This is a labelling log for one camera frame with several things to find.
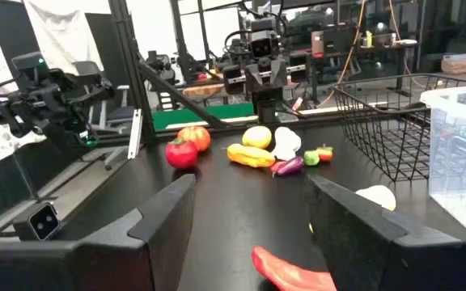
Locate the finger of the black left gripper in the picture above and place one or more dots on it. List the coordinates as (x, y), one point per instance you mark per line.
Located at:
(233, 79)
(299, 68)

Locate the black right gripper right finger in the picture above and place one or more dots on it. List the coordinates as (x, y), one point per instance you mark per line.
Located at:
(378, 262)

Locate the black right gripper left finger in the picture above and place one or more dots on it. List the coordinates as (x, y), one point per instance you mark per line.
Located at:
(95, 262)

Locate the yellow lemon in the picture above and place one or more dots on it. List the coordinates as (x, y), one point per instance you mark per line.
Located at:
(257, 137)

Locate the large white garlic bulb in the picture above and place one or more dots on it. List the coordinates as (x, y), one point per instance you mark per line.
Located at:
(289, 138)

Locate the red and cream fruit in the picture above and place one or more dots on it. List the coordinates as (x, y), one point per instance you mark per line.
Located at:
(378, 196)

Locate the orange pumpkin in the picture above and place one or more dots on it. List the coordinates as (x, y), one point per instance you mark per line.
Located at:
(196, 136)

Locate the small white garlic bulb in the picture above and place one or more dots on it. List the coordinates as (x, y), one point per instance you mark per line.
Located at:
(283, 154)

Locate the yellow corn cob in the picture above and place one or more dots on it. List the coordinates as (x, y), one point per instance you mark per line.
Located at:
(251, 155)

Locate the small red chili pepper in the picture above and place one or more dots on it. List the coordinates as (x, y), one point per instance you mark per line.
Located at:
(276, 165)

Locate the small green pepper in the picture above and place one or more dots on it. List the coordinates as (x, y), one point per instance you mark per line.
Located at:
(311, 158)

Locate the small purple eggplant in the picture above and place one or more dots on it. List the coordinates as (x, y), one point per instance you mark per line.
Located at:
(291, 165)

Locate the red tomato with green stem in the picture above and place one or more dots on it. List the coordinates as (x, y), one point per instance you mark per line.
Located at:
(181, 155)

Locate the large red chili pepper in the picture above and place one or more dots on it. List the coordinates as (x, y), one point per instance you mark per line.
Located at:
(281, 272)

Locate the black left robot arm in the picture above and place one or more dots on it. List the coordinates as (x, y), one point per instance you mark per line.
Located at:
(268, 111)

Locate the brown cardboard box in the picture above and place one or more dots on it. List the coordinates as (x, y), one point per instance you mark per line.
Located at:
(317, 43)

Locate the wooden board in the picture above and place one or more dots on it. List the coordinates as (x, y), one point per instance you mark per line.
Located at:
(202, 89)

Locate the green floor mat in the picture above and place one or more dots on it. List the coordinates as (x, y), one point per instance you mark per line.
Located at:
(184, 115)

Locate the black work bench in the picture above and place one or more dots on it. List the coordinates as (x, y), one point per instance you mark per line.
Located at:
(378, 52)

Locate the grey office chair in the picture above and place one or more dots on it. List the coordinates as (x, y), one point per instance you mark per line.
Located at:
(111, 115)

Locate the clear plastic bin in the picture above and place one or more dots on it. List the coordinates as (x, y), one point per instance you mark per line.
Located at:
(459, 161)

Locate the black spare robot gripper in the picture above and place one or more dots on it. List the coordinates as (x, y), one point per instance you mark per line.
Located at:
(51, 101)

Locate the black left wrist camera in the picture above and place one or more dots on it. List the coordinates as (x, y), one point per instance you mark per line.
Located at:
(264, 46)

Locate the small black depth camera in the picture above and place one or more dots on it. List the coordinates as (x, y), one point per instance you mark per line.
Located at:
(41, 221)

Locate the silver metal bracket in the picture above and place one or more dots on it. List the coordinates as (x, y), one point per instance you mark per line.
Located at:
(135, 133)

